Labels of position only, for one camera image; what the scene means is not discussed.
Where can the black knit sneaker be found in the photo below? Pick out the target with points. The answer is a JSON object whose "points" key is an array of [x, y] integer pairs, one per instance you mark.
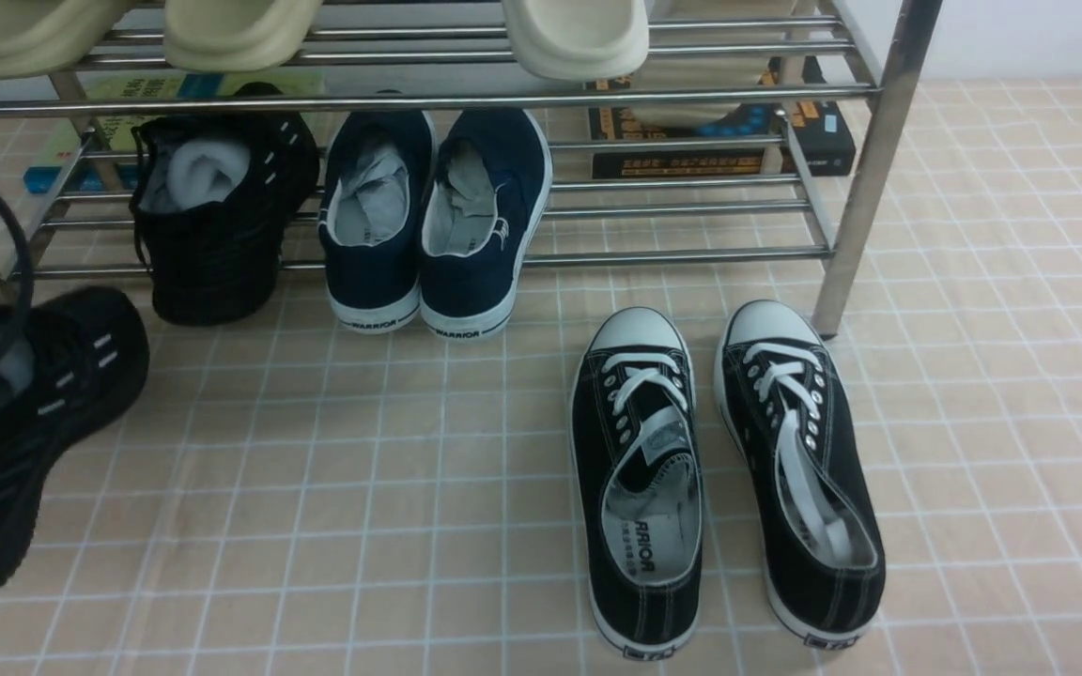
{"points": [[79, 365], [214, 196]]}

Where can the silver metal shoe rack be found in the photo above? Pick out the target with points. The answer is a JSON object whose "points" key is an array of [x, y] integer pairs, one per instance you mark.
{"points": [[697, 71]]}

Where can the black canvas sneaker left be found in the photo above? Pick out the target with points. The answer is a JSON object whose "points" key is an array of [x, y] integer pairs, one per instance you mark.
{"points": [[640, 479]]}

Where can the black canvas sneaker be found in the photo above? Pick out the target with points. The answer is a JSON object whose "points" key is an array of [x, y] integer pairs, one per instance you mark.
{"points": [[640, 479], [784, 404]]}

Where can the navy canvas shoe right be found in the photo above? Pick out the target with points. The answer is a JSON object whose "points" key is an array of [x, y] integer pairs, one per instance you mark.
{"points": [[490, 188]]}

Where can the navy canvas shoe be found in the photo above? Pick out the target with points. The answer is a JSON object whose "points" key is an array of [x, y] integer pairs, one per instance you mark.
{"points": [[376, 173], [490, 188]]}

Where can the navy canvas shoe left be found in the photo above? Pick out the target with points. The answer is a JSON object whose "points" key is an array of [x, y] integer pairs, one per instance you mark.
{"points": [[376, 173]]}

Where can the cream slipper right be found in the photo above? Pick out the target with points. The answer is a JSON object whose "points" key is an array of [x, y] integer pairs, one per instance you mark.
{"points": [[578, 41]]}

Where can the black orange box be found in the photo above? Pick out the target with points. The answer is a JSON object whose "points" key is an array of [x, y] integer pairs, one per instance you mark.
{"points": [[637, 150]]}

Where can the black canvas sneaker right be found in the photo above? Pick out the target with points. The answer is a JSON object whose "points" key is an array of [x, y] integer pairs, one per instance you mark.
{"points": [[784, 404]]}

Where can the beige slipper middle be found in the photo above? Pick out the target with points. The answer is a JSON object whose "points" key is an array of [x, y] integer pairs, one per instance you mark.
{"points": [[235, 36]]}

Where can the beige slipper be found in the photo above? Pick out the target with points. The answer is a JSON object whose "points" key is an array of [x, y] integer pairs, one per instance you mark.
{"points": [[40, 37], [235, 36]]}

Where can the beige slipper far left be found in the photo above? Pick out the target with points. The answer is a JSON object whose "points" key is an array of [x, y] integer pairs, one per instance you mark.
{"points": [[40, 37]]}

